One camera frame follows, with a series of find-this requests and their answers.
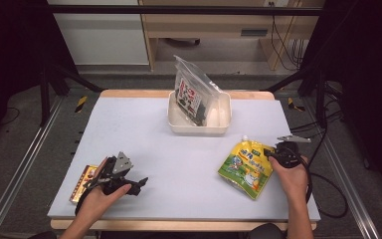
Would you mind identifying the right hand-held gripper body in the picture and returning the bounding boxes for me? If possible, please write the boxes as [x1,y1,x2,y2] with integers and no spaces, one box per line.
[271,133,312,169]

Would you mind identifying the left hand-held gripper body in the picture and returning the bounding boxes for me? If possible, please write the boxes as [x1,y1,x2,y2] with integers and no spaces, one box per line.
[85,151,137,196]

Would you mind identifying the yellow seasoning pouch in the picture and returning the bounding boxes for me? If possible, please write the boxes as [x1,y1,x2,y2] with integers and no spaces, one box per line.
[217,134,277,201]

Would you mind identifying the yellow and red packet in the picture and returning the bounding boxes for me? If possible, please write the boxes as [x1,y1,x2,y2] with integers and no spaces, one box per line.
[69,164,98,204]

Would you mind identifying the cream plastic storage box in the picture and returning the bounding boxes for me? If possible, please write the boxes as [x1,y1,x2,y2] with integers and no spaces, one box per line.
[167,90,233,136]

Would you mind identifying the clear bag of dried seaweed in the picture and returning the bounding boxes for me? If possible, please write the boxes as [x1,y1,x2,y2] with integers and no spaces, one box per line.
[173,54,223,127]

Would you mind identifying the person's right hand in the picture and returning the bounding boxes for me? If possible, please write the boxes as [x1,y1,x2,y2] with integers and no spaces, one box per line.
[268,154,310,204]

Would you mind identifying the person's left hand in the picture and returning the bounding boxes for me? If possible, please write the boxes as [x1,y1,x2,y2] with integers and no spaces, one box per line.
[76,157,132,219]

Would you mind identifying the yellow and black tape marker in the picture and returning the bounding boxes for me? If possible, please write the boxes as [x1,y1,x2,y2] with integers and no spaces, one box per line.
[286,97,306,113]
[75,95,89,114]

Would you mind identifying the wooden table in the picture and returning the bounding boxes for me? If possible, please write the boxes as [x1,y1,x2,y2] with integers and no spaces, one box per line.
[50,89,317,232]

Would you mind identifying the black metal stand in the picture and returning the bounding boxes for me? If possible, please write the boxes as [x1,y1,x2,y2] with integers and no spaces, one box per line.
[39,63,104,127]
[265,64,329,128]

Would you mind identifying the person's dark clothed leg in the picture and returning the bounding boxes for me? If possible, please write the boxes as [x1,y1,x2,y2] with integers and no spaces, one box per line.
[249,222,287,239]

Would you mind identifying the black curtain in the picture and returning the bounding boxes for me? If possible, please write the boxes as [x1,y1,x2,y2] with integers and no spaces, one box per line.
[306,0,382,200]
[0,0,78,147]

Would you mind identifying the white cabinet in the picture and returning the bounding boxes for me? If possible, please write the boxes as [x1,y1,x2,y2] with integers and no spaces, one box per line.
[48,0,150,67]

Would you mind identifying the wooden desk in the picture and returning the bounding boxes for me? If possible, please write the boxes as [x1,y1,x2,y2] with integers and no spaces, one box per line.
[138,0,326,72]

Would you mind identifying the black horizontal bar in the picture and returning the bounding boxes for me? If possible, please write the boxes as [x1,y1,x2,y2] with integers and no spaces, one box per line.
[46,4,322,16]

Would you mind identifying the black floor cables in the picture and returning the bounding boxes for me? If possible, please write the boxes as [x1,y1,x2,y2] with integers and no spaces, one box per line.
[289,83,346,134]

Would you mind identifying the aluminium floor rail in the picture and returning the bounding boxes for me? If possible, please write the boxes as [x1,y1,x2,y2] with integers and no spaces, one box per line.
[0,96,64,239]
[302,98,381,239]

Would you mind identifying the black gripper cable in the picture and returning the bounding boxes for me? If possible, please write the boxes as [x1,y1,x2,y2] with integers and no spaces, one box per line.
[291,145,350,220]

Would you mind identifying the thin black floor cable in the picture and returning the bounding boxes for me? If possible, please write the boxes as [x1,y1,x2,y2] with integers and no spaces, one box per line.
[0,107,21,126]

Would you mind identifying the black hanging cables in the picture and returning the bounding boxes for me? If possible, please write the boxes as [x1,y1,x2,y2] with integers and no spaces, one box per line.
[271,2,305,72]

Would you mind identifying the dark drawer handle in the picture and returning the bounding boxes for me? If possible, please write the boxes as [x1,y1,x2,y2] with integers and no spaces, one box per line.
[241,29,269,37]

